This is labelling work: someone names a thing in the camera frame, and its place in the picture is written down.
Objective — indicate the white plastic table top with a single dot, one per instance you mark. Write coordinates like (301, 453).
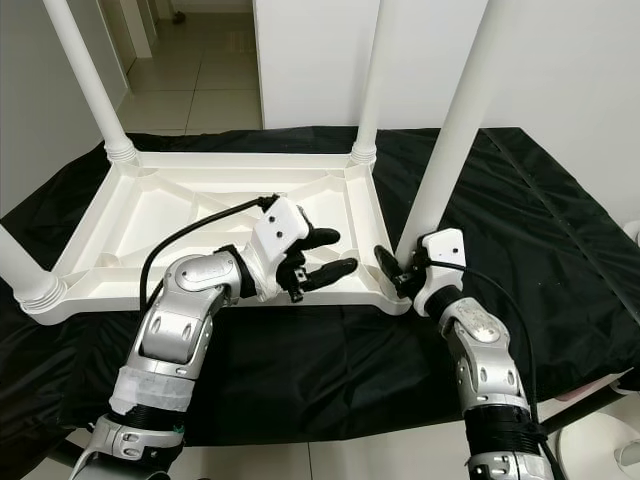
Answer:
(160, 220)

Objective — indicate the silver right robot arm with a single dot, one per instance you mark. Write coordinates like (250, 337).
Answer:
(480, 360)

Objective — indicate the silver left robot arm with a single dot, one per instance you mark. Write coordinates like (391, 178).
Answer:
(185, 320)

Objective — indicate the black cloth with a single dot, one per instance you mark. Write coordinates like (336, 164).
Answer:
(560, 260)

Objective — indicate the white round stand base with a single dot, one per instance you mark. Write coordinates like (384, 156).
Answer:
(590, 460)

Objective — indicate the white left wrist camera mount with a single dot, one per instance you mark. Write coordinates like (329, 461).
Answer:
(278, 230)

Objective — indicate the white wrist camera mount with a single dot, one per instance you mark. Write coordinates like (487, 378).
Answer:
(278, 230)
(445, 250)

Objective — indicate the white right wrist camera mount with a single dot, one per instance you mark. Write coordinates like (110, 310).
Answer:
(445, 250)

